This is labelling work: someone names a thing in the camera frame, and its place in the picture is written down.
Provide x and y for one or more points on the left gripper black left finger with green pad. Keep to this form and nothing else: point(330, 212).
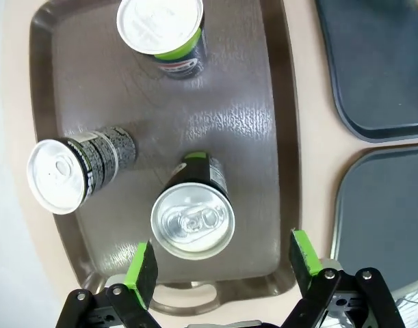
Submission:
point(140, 273)

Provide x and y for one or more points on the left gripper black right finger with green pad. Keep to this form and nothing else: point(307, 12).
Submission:
point(306, 259)

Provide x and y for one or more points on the black green soda can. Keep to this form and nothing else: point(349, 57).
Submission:
point(193, 222)

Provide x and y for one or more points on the black white text-pattern can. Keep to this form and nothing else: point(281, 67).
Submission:
point(58, 174)

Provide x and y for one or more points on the dark grey serving tray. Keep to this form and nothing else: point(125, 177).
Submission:
point(386, 218)
point(383, 61)

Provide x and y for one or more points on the brown plastic serving tray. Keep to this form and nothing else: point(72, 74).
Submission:
point(222, 123)

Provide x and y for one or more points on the blue and green soda can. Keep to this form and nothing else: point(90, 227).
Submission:
point(157, 24)

